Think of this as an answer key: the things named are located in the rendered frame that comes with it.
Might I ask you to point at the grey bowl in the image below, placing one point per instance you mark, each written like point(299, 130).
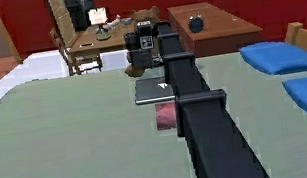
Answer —
point(126, 21)

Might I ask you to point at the wooden desk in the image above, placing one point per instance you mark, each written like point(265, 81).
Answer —
point(113, 35)

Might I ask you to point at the green bed with wooden headboard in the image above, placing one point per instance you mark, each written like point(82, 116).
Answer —
point(68, 140)

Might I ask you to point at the black phone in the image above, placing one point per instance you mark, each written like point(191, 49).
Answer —
point(86, 45)

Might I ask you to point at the brown teddy bear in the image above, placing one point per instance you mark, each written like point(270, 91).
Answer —
point(145, 14)

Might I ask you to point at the white table lamp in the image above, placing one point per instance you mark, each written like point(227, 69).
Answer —
point(98, 17)

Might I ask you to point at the pink notepad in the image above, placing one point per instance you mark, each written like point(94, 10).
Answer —
point(165, 115)

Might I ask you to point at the wooden chair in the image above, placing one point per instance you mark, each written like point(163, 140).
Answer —
point(60, 47)

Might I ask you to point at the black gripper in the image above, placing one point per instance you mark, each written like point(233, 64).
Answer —
point(138, 59)

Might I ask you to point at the white oblong object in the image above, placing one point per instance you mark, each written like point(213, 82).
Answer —
point(114, 22)

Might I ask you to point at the wooden chest of drawers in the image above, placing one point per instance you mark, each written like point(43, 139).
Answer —
point(220, 29)

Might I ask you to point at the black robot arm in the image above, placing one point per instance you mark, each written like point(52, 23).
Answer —
point(216, 141)

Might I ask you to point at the dark grey laptop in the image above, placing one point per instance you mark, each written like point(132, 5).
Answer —
point(150, 91)

